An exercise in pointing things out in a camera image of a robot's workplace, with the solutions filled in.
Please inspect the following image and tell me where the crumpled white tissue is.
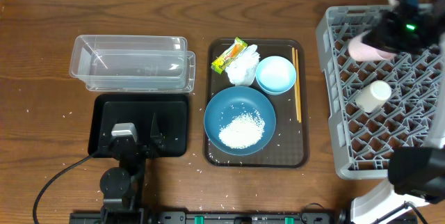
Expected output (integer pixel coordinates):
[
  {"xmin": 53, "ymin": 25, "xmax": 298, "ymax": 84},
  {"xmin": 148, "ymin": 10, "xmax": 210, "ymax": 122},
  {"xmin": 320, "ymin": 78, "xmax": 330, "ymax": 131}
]
[{"xmin": 225, "ymin": 45, "xmax": 260, "ymax": 86}]

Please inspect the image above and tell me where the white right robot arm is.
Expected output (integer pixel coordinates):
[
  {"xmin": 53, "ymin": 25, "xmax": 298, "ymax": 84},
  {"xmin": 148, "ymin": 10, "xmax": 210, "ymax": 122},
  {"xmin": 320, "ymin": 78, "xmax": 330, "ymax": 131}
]
[{"xmin": 348, "ymin": 4, "xmax": 444, "ymax": 223}]

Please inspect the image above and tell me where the large blue plate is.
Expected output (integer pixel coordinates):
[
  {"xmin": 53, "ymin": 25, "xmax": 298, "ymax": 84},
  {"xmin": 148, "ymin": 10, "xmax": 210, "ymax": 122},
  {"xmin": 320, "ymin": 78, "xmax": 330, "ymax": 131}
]
[{"xmin": 204, "ymin": 86, "xmax": 276, "ymax": 156}]

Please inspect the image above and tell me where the wooden chopstick right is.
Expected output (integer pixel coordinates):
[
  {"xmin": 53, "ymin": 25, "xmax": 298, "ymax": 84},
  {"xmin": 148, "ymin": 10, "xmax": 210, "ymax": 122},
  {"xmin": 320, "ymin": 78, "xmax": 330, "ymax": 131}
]
[{"xmin": 294, "ymin": 49, "xmax": 302, "ymax": 123}]

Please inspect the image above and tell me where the wooden chopstick left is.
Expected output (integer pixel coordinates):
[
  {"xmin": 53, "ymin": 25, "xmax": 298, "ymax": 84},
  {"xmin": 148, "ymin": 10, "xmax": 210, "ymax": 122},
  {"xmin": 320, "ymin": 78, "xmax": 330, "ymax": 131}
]
[{"xmin": 292, "ymin": 47, "xmax": 298, "ymax": 120}]

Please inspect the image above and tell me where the light blue small bowl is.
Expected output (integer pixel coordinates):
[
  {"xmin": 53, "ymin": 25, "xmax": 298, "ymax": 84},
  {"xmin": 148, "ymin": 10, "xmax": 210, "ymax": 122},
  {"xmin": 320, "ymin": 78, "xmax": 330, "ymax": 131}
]
[{"xmin": 255, "ymin": 56, "xmax": 297, "ymax": 95}]

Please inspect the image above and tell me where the black plastic tray bin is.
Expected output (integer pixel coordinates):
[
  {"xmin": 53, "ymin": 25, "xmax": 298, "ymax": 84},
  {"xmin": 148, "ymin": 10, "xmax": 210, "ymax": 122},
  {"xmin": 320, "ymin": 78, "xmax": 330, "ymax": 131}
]
[{"xmin": 88, "ymin": 93, "xmax": 189, "ymax": 158}]

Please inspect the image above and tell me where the white cup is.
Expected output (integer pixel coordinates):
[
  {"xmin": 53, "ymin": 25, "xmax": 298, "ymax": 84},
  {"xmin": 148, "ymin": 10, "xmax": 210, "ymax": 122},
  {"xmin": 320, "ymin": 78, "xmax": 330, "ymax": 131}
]
[{"xmin": 355, "ymin": 81, "xmax": 392, "ymax": 113}]

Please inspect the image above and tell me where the grey dishwasher rack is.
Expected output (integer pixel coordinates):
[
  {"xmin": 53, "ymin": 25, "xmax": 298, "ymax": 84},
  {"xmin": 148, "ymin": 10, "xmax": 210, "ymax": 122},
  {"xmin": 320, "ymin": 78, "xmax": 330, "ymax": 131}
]
[{"xmin": 316, "ymin": 5, "xmax": 444, "ymax": 179}]

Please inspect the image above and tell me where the brown serving tray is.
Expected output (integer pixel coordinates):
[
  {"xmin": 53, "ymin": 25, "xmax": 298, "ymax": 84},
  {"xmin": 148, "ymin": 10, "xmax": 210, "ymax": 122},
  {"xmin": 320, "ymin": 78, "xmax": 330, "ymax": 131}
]
[{"xmin": 204, "ymin": 38, "xmax": 309, "ymax": 168}]

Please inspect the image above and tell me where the clear plastic bin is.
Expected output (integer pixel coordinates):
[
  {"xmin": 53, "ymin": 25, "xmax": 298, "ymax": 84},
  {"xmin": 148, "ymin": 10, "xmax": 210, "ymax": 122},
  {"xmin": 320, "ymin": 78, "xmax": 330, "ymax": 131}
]
[{"xmin": 70, "ymin": 35, "xmax": 196, "ymax": 93}]

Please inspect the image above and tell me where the white rice pile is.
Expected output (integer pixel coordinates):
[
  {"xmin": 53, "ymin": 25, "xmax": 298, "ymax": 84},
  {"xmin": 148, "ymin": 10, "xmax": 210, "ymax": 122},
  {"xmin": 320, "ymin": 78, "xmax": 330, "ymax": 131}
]
[{"xmin": 218, "ymin": 110, "xmax": 265, "ymax": 149}]

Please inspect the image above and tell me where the pink cup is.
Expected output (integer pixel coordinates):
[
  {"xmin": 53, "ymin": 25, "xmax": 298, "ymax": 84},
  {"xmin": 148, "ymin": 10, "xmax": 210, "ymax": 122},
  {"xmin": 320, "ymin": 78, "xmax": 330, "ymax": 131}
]
[{"xmin": 348, "ymin": 31, "xmax": 396, "ymax": 62}]

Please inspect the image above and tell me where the yellow snack wrapper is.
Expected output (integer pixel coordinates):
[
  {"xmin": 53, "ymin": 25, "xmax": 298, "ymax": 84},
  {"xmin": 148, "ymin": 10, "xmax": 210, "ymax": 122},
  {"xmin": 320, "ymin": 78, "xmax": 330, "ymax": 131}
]
[{"xmin": 211, "ymin": 37, "xmax": 248, "ymax": 74}]

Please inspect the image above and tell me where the wooden chopstick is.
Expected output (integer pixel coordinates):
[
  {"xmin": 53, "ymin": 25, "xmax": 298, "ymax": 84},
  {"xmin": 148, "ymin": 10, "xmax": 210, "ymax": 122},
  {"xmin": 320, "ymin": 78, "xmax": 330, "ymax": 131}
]
[
  {"xmin": 294, "ymin": 49, "xmax": 302, "ymax": 123},
  {"xmin": 292, "ymin": 47, "xmax": 298, "ymax": 120}
]

